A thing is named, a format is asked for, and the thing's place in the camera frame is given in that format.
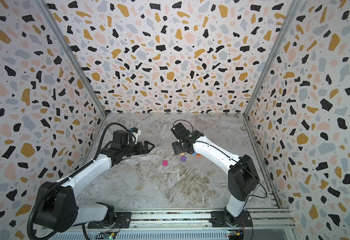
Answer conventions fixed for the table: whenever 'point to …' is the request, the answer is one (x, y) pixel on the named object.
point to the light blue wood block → (194, 154)
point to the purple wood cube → (183, 158)
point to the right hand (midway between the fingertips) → (178, 144)
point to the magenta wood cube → (165, 163)
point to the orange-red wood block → (199, 155)
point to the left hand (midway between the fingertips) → (148, 144)
